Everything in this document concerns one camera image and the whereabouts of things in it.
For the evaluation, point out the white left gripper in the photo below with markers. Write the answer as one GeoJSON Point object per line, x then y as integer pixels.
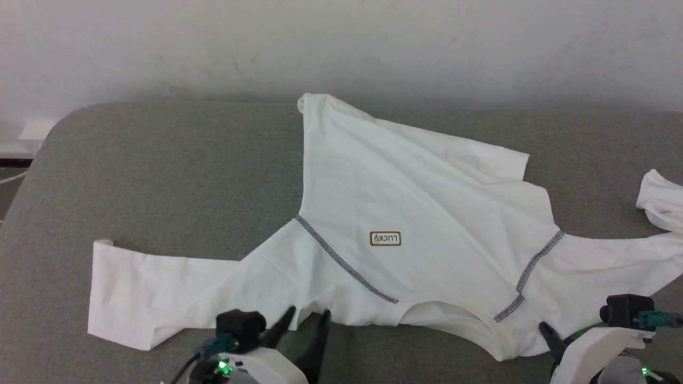
{"type": "Point", "coordinates": [267, 369]}

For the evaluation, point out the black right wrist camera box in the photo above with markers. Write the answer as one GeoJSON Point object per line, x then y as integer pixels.
{"type": "Point", "coordinates": [627, 309]}

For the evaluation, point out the white long-sleeve shirt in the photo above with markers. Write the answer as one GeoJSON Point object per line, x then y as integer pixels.
{"type": "Point", "coordinates": [400, 186]}

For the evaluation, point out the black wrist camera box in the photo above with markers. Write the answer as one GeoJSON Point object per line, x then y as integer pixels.
{"type": "Point", "coordinates": [240, 324]}
{"type": "Point", "coordinates": [627, 309]}

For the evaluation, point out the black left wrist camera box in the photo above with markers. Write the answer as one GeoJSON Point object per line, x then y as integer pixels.
{"type": "Point", "coordinates": [240, 324]}

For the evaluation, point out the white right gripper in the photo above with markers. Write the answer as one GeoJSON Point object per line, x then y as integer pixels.
{"type": "Point", "coordinates": [587, 357]}

